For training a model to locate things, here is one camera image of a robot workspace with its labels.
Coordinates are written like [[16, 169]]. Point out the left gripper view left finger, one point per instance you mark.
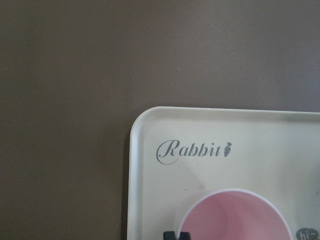
[[169, 235]]

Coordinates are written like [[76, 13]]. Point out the cream rabbit print tray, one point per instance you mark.
[[178, 151]]

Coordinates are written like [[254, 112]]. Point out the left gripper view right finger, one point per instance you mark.
[[184, 236]]

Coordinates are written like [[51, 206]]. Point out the pink cup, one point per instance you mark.
[[229, 214]]

